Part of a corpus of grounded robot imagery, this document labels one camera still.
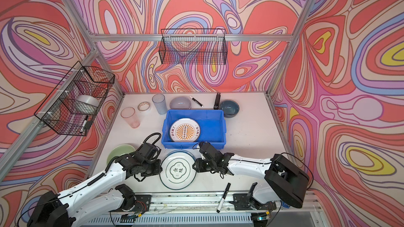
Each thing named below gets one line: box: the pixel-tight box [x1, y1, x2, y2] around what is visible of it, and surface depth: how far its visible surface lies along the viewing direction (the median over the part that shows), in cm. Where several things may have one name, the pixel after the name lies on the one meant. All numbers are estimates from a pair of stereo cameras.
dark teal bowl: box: [219, 99, 240, 119], surface depth 108 cm
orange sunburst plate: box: [169, 117, 201, 143], surface depth 98 cm
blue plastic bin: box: [161, 109, 227, 150], surface depth 100 cm
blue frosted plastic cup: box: [151, 93, 168, 115], surface depth 104 cm
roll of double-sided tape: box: [137, 101, 151, 111], surface depth 113 cm
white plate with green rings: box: [159, 149, 197, 191], surface depth 84 cm
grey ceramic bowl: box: [169, 96, 193, 110], surface depth 110 cm
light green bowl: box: [106, 143, 136, 165], surface depth 86 cm
